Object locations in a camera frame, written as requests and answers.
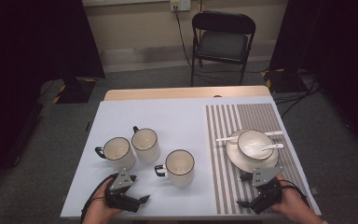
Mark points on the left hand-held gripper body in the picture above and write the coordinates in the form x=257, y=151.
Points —
x=122, y=194

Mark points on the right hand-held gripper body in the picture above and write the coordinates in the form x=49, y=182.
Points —
x=265, y=193

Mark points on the white bowl black rim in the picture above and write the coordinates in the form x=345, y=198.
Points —
x=254, y=144

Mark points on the white mug black rim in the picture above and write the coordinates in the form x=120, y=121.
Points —
x=146, y=144
x=180, y=168
x=118, y=154

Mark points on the person's right hand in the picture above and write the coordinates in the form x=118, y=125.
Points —
x=292, y=200

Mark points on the person's left hand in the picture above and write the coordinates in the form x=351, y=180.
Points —
x=96, y=208

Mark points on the white plate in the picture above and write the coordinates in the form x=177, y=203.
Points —
x=239, y=163

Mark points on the grey striped placemat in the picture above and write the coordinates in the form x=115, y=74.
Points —
x=223, y=193

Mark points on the long white spoon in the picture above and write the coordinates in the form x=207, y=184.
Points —
x=227, y=138

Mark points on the black table clip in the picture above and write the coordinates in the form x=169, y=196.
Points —
x=88, y=126

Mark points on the light blue table cover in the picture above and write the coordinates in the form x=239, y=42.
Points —
x=167, y=118

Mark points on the wooden table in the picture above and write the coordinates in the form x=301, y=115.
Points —
x=183, y=92

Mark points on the black stand base yellow stripes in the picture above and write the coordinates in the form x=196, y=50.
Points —
x=76, y=91
x=282, y=81

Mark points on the black folding chair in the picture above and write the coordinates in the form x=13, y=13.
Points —
x=222, y=45

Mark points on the black curtain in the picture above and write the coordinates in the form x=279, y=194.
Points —
x=28, y=62
x=338, y=46

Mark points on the white wall socket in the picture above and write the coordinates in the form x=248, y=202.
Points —
x=181, y=4

